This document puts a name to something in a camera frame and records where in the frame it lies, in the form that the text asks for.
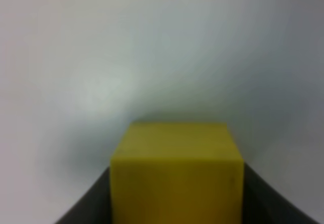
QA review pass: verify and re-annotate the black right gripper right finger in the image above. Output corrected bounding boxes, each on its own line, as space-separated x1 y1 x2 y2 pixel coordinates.
242 164 317 224

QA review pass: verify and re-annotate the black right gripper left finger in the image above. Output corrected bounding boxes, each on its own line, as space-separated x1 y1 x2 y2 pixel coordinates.
57 168 111 224

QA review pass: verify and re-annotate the yellow block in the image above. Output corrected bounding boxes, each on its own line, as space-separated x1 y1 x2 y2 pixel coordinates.
110 122 244 223

